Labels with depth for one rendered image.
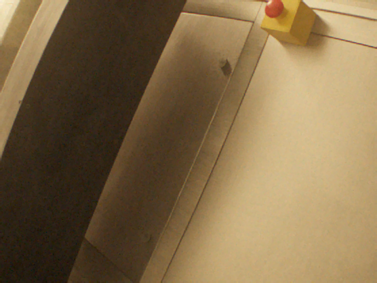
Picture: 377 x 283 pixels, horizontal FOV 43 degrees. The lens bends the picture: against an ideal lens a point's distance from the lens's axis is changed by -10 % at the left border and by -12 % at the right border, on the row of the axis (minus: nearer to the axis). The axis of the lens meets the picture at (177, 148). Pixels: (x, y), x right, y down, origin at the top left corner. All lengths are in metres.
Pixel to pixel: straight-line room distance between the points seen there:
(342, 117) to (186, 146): 0.35
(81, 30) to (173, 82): 0.25
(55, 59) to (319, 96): 0.49
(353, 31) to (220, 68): 0.32
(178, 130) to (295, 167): 0.31
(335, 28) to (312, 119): 0.17
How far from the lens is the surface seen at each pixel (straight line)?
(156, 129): 1.11
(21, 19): 0.53
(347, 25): 0.89
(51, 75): 0.99
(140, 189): 1.09
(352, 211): 0.76
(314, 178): 0.81
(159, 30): 1.07
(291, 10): 0.90
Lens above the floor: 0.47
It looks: 2 degrees down
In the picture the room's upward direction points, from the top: 23 degrees clockwise
